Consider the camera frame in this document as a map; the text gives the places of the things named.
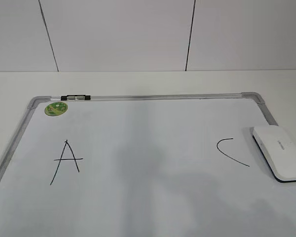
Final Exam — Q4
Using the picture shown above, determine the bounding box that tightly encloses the black silver hanging clip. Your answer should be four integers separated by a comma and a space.
60, 94, 91, 101

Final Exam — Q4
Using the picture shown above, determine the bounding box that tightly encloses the white whiteboard eraser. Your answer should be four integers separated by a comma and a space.
253, 125, 296, 182

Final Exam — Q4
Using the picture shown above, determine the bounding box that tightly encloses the white whiteboard with grey frame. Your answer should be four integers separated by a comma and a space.
0, 97, 296, 237

